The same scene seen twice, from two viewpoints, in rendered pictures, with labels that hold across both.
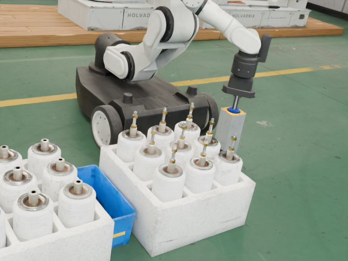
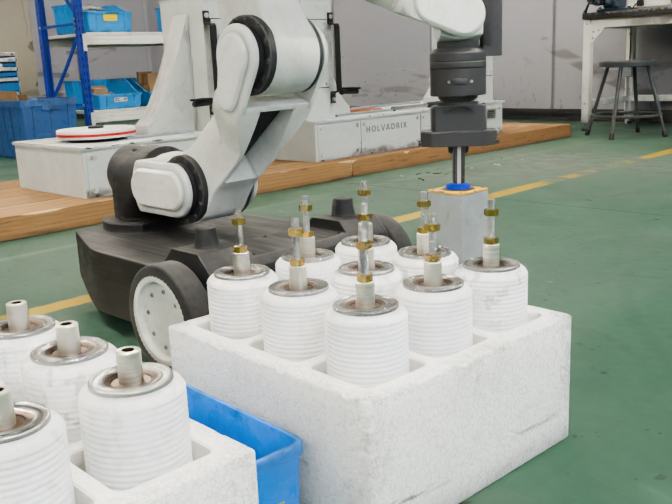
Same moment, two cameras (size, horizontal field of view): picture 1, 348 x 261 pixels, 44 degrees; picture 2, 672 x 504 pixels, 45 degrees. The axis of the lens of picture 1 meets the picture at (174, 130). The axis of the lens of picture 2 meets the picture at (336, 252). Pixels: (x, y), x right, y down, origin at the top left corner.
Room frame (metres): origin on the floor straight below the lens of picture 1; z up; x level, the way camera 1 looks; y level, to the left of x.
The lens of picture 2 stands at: (0.24, 0.08, 0.52)
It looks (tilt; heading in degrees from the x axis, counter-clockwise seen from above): 13 degrees down; 356
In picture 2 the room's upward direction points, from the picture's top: 2 degrees counter-clockwise
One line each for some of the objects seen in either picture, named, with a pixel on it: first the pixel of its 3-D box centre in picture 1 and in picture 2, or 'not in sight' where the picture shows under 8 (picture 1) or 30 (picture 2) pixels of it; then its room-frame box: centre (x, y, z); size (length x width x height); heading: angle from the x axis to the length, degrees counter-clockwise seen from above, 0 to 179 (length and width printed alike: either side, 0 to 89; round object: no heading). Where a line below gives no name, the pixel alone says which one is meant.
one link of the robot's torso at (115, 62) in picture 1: (131, 62); (195, 183); (1.99, 0.26, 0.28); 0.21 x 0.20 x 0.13; 41
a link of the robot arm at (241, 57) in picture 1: (252, 47); (464, 31); (1.53, -0.22, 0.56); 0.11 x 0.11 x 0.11; 88
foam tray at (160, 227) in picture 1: (173, 186); (369, 381); (1.28, -0.03, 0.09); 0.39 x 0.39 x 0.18; 38
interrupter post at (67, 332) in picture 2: (60, 164); (68, 339); (1.02, 0.30, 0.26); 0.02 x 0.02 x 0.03
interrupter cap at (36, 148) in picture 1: (44, 148); (19, 328); (1.11, 0.37, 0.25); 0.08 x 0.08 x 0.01
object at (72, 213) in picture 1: (75, 218); (141, 472); (0.93, 0.22, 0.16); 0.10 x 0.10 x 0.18
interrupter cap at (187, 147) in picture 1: (180, 146); (366, 269); (1.28, -0.03, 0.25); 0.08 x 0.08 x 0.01
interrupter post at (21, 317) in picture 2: (44, 145); (18, 316); (1.11, 0.37, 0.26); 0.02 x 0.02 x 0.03
